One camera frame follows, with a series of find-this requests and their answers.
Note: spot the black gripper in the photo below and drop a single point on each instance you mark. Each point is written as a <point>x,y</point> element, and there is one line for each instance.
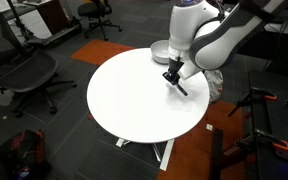
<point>175,67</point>

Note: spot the green marker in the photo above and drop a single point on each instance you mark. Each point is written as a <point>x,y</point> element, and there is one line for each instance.
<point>182,90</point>

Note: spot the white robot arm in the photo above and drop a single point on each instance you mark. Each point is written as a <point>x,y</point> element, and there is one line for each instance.
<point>184,26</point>

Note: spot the white bowl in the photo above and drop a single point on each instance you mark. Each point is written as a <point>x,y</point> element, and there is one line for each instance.
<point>159,53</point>

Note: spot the small white floor tag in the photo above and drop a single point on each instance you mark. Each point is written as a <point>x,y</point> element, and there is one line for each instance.
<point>209,127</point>

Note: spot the white table base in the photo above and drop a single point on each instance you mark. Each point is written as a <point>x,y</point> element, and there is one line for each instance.
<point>166,155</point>

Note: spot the black swivel office chair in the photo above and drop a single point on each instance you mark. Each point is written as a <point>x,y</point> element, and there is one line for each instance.
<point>92,9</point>

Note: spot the black clamp workbench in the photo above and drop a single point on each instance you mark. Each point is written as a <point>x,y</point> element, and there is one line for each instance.
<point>277,133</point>

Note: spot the black kick scooter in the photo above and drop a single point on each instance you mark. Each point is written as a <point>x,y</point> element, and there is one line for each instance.
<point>55,35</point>

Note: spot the white long cabinet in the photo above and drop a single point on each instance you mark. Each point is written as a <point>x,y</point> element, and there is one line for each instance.
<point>37,25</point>

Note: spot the black mesh office chair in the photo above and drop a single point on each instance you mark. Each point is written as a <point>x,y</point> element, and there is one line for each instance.
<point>27,71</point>

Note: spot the red and black bag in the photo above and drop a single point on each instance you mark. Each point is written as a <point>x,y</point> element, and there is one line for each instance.
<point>27,150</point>

